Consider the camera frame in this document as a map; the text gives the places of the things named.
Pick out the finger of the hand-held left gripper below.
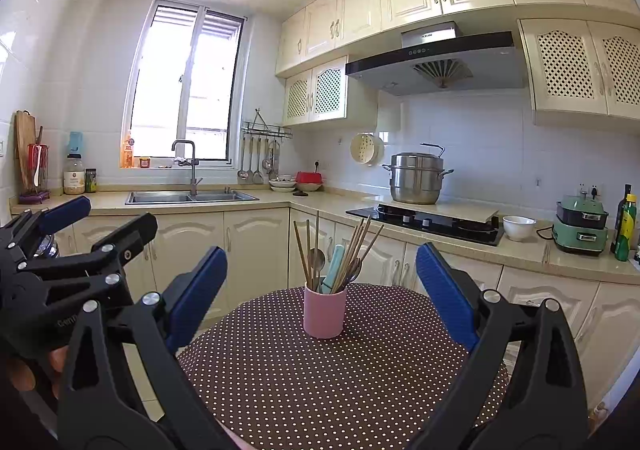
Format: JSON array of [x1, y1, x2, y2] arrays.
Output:
[[30, 212, 159, 316], [0, 196, 92, 261]]

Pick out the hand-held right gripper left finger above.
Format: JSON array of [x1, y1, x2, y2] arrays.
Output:
[[57, 246, 229, 450]]

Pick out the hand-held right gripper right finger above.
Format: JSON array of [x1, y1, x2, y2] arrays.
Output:
[[407, 242, 590, 450]]

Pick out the bunch of wooden chopsticks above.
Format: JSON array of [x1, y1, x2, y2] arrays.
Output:
[[292, 211, 386, 293]]

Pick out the light blue knife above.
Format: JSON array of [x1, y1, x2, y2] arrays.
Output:
[[320, 244, 346, 295]]

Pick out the pink cup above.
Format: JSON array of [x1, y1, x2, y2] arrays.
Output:
[[304, 282, 347, 339]]

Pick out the silver metal spoon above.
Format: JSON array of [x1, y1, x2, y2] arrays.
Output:
[[306, 246, 327, 288]]

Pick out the person's left hand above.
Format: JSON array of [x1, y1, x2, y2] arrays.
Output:
[[7, 346, 69, 395]]

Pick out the glass jar beige contents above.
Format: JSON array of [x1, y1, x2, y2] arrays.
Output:
[[63, 153, 85, 196]]

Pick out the stainless steel sink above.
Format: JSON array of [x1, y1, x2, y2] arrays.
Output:
[[125, 189, 260, 206]]

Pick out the red utensil holder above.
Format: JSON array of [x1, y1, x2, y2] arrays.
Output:
[[27, 142, 51, 196]]

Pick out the black gas stove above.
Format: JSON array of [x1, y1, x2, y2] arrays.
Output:
[[345, 204, 506, 247]]

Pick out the wooden cutting board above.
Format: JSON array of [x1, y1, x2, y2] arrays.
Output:
[[14, 110, 38, 196]]

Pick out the white bowl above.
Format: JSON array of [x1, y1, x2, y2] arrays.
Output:
[[502, 215, 537, 242]]

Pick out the stainless steel steamer pot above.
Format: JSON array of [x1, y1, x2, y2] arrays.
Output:
[[382, 142, 455, 206]]

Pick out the hanging steel spatula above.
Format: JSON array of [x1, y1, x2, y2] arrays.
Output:
[[252, 137, 265, 184]]

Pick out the kitchen window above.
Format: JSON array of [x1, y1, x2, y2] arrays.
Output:
[[122, 0, 248, 170]]

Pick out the green electric cooker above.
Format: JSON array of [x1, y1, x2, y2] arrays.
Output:
[[552, 195, 611, 257]]

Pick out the brown polka-dot tablecloth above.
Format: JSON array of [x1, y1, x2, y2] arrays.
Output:
[[177, 282, 511, 450]]

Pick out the round cream steamer plate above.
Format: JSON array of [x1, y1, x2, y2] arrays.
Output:
[[350, 132, 385, 167]]

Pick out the red container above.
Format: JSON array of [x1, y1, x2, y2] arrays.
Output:
[[295, 171, 323, 192]]

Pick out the dark glass bottle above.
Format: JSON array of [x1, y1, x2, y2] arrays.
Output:
[[611, 184, 632, 256]]

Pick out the green bottle yellow cap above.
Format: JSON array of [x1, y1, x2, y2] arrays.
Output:
[[615, 194, 638, 262]]

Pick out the black range hood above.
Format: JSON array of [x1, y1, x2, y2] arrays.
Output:
[[345, 21, 528, 97]]

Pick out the metal wall rack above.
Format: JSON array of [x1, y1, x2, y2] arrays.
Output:
[[241, 107, 293, 140]]

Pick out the cream lattice-door wall cabinet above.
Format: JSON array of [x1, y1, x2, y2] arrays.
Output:
[[282, 55, 378, 127], [517, 17, 640, 128]]

